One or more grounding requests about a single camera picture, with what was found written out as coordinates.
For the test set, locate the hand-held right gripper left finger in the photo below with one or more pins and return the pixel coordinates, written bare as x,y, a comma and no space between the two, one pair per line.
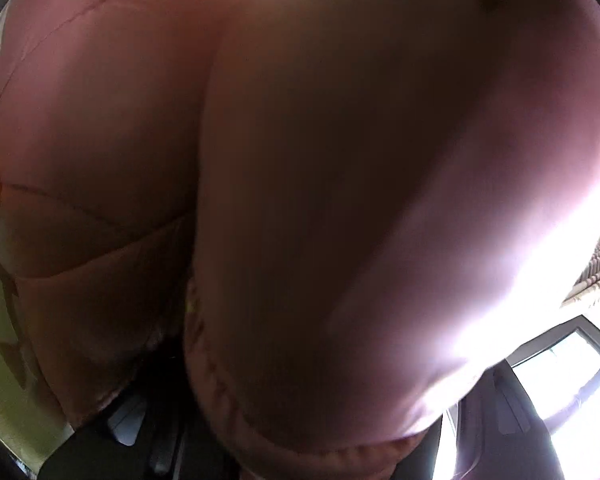
125,417

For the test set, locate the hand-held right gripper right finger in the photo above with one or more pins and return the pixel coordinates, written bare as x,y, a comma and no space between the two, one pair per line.
507,402

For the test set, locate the window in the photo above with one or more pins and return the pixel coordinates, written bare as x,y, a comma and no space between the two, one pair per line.
565,367

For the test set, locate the floral bed sheet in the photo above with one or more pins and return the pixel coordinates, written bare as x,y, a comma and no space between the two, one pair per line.
5,360

